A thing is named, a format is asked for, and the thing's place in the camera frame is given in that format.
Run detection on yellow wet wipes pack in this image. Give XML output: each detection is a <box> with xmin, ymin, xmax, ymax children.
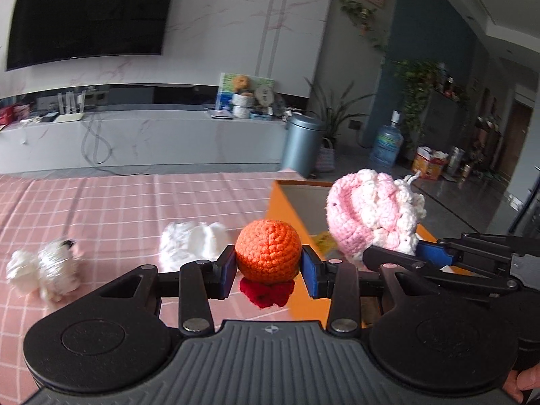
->
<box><xmin>312</xmin><ymin>231</ymin><xmax>337</xmax><ymax>255</ymax></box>

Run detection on pink white crochet hat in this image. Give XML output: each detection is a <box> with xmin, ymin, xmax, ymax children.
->
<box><xmin>326</xmin><ymin>169</ymin><xmax>426</xmax><ymax>259</ymax></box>

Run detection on orange crochet ball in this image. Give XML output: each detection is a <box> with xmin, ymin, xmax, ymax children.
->
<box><xmin>234</xmin><ymin>218</ymin><xmax>302</xmax><ymax>309</ymax></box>

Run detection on person's right hand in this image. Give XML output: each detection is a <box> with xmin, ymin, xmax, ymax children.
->
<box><xmin>503</xmin><ymin>364</ymin><xmax>540</xmax><ymax>403</ymax></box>

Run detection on white crumpled cloth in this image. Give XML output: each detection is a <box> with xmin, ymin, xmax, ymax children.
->
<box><xmin>158</xmin><ymin>221</ymin><xmax>231</xmax><ymax>272</ymax></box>

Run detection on orange cardboard box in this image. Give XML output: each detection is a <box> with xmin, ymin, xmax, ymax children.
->
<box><xmin>266</xmin><ymin>179</ymin><xmax>474</xmax><ymax>328</ymax></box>

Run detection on orange white carton box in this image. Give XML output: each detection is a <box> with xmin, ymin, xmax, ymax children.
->
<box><xmin>412</xmin><ymin>146</ymin><xmax>449</xmax><ymax>180</ymax></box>

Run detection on pink checkered tablecloth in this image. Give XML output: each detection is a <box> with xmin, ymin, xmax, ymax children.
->
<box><xmin>0</xmin><ymin>169</ymin><xmax>334</xmax><ymax>405</ymax></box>

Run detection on pink woven basket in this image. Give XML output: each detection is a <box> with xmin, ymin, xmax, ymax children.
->
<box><xmin>316</xmin><ymin>137</ymin><xmax>335</xmax><ymax>173</ymax></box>

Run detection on blue water jug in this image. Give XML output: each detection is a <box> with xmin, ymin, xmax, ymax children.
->
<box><xmin>370</xmin><ymin>111</ymin><xmax>404</xmax><ymax>168</ymax></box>

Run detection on grey metal trash can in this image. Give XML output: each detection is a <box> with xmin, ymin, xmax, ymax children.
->
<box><xmin>281</xmin><ymin>112</ymin><xmax>325</xmax><ymax>178</ymax></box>

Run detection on white fluffy plush toy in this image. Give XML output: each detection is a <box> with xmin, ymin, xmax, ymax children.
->
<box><xmin>5</xmin><ymin>239</ymin><xmax>81</xmax><ymax>303</ymax></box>

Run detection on green potted floor plant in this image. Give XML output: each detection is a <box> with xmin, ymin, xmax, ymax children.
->
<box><xmin>304</xmin><ymin>79</ymin><xmax>374</xmax><ymax>147</ymax></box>

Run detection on grey marble tv cabinet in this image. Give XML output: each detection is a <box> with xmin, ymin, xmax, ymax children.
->
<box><xmin>1</xmin><ymin>109</ymin><xmax>287</xmax><ymax>174</ymax></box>

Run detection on hanging ivy plant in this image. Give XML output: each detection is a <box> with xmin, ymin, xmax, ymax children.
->
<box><xmin>340</xmin><ymin>0</ymin><xmax>439</xmax><ymax>143</ymax></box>

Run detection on colourful picture board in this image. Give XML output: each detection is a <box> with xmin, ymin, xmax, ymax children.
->
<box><xmin>215</xmin><ymin>72</ymin><xmax>275</xmax><ymax>119</ymax></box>

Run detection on orange plush toy on cabinet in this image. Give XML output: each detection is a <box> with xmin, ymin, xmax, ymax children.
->
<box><xmin>232</xmin><ymin>75</ymin><xmax>251</xmax><ymax>94</ymax></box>

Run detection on white wifi router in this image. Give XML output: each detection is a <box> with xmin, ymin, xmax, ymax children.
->
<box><xmin>54</xmin><ymin>90</ymin><xmax>86</xmax><ymax>123</ymax></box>

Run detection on red gift boxes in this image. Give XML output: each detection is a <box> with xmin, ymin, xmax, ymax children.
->
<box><xmin>0</xmin><ymin>104</ymin><xmax>31</xmax><ymax>126</ymax></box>

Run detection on black wall television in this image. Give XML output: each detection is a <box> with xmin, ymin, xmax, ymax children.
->
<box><xmin>6</xmin><ymin>0</ymin><xmax>171</xmax><ymax>71</ymax></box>

